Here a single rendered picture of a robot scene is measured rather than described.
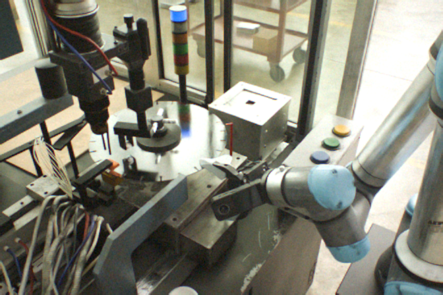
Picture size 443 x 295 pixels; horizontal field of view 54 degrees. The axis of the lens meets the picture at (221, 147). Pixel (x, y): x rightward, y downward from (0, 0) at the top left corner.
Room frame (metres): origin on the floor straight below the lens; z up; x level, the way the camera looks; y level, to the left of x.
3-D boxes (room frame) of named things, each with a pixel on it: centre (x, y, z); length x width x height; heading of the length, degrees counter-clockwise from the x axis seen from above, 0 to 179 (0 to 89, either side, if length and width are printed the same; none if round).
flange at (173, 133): (0.85, 0.15, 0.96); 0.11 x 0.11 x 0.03
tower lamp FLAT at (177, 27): (1.15, 0.12, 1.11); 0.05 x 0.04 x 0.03; 56
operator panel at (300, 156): (0.90, -0.27, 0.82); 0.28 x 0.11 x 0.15; 146
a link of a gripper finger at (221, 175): (0.74, 0.00, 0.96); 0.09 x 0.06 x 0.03; 46
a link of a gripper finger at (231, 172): (0.69, -0.02, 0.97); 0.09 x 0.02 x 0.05; 46
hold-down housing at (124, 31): (0.78, 0.17, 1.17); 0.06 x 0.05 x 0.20; 137
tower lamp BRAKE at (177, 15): (1.15, 0.12, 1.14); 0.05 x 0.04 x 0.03; 56
